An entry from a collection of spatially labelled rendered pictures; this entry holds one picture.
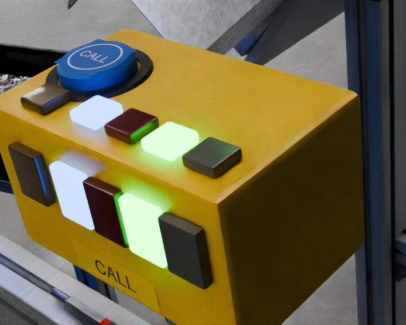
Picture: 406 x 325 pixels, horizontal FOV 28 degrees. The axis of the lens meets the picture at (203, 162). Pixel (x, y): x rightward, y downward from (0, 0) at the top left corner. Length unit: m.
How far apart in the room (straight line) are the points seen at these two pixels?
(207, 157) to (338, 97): 0.07
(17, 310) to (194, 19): 0.30
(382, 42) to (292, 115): 0.54
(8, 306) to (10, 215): 1.62
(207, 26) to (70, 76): 0.36
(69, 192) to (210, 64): 0.10
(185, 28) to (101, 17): 2.62
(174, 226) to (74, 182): 0.06
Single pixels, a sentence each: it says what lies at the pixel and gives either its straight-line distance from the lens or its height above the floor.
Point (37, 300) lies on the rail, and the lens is 0.62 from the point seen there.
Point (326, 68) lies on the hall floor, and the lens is 2.71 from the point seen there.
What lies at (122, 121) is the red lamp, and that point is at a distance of 0.36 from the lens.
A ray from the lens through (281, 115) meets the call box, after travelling 0.35.
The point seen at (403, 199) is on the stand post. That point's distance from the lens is 1.04.
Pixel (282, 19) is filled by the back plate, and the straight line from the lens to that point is 0.83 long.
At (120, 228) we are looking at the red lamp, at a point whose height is 1.04.
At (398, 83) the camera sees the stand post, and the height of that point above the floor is 0.80.
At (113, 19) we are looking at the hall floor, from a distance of 3.32.
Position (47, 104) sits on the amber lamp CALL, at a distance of 0.39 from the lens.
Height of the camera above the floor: 1.25
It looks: 33 degrees down
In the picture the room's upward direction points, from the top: 9 degrees counter-clockwise
